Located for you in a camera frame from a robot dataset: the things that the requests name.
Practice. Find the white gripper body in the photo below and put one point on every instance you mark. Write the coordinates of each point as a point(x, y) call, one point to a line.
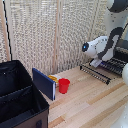
point(95, 63)

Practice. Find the red plastic cup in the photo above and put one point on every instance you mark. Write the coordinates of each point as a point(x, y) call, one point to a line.
point(64, 85)

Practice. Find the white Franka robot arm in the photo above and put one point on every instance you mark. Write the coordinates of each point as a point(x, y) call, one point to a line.
point(106, 43)

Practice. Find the bowl with yellow contents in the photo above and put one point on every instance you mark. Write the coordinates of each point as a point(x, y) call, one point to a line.
point(53, 78)

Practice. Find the dark blue book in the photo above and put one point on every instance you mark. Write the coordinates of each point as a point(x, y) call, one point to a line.
point(43, 83)

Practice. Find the beige woven folding screen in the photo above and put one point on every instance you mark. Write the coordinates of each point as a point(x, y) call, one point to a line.
point(40, 36)

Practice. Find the black fabric storage box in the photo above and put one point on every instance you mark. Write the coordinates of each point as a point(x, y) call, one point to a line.
point(18, 95)

